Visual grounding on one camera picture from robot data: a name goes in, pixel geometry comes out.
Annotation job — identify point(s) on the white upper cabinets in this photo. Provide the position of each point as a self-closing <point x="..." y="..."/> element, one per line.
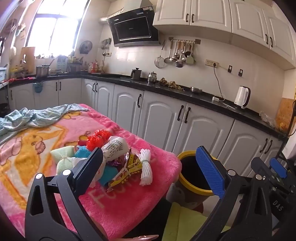
<point x="208" y="14"/>

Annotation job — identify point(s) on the white cabinets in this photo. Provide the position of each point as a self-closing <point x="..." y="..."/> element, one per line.
<point x="208" y="14"/>
<point x="161" y="115"/>

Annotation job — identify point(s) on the red mesh bag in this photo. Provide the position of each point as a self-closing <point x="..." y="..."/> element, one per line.
<point x="97" y="138"/>

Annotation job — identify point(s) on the teal hanging container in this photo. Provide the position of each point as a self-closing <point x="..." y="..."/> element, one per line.
<point x="38" y="88"/>

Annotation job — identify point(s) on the white foam net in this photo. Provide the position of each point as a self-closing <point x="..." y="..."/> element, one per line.
<point x="145" y="169"/>

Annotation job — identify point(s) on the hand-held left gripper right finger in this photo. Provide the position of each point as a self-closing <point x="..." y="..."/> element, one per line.
<point x="209" y="171"/>

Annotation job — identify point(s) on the steel teapot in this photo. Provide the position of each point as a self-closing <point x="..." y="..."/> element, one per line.
<point x="152" y="78"/>

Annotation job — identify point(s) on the yellow wooden board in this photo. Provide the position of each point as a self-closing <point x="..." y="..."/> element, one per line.
<point x="284" y="113"/>

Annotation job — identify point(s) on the spice rack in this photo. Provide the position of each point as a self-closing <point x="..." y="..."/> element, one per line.
<point x="74" y="64"/>

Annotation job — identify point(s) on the light blue cloth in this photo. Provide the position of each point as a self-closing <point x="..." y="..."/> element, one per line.
<point x="34" y="118"/>

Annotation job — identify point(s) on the small round fan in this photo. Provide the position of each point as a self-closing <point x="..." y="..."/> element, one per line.
<point x="85" y="47"/>

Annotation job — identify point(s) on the steel bowl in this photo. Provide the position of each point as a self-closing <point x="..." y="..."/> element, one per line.
<point x="196" y="90"/>

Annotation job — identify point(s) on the clear plastic bag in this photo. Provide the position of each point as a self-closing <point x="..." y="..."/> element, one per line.
<point x="267" y="119"/>

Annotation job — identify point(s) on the row of hanging kitchen utensils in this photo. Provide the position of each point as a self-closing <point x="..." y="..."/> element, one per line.
<point x="178" y="55"/>

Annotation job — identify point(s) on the yellow trash bin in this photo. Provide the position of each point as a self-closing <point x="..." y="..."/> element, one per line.
<point x="194" y="188"/>

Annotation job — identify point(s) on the kitchen window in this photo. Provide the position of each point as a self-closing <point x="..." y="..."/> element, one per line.
<point x="53" y="30"/>

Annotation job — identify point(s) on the purple snack wrapper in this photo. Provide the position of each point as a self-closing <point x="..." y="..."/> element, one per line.
<point x="114" y="163"/>

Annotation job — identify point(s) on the person's yellow-green garment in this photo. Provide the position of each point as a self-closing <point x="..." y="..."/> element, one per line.
<point x="185" y="220"/>

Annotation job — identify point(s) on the white wall outlet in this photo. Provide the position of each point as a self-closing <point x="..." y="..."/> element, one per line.
<point x="210" y="62"/>

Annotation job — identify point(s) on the wooden cutting board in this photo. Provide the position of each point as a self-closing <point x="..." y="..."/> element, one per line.
<point x="27" y="58"/>

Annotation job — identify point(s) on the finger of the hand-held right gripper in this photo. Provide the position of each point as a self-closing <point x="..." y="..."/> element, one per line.
<point x="278" y="166"/>
<point x="259" y="165"/>

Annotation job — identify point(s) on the steel stock pot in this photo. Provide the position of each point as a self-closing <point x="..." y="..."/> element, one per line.
<point x="42" y="71"/>

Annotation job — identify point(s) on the white electric kettle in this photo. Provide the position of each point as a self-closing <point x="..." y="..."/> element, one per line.
<point x="240" y="96"/>

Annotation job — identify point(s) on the hanging cooking tools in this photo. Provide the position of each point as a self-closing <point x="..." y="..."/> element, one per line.
<point x="106" y="46"/>

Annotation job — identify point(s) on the pale green cloth bundle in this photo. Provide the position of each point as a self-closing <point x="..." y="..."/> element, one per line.
<point x="61" y="157"/>

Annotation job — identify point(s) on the black range hood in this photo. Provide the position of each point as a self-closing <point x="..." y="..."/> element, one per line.
<point x="131" y="27"/>

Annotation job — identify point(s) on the red patterned kettle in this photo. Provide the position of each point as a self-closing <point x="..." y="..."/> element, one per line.
<point x="94" y="67"/>

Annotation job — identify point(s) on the white charger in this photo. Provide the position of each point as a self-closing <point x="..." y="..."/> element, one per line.
<point x="216" y="98"/>

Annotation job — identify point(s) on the yellow snack wrapper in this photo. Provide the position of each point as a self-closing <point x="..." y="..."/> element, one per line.
<point x="129" y="169"/>

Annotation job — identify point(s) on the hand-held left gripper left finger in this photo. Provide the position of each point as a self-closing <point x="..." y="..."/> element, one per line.
<point x="89" y="166"/>

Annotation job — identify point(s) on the white printed packet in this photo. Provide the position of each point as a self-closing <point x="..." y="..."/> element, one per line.
<point x="113" y="146"/>

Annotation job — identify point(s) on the pink printed blanket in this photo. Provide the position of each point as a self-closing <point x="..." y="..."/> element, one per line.
<point x="138" y="204"/>

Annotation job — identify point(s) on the black kettle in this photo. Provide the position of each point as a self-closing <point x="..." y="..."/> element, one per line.
<point x="136" y="74"/>

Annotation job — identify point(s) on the pile of brown roots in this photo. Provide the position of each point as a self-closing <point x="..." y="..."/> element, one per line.
<point x="171" y="83"/>

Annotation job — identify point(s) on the white lower cabinets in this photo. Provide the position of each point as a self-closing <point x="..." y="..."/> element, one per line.
<point x="161" y="115"/>

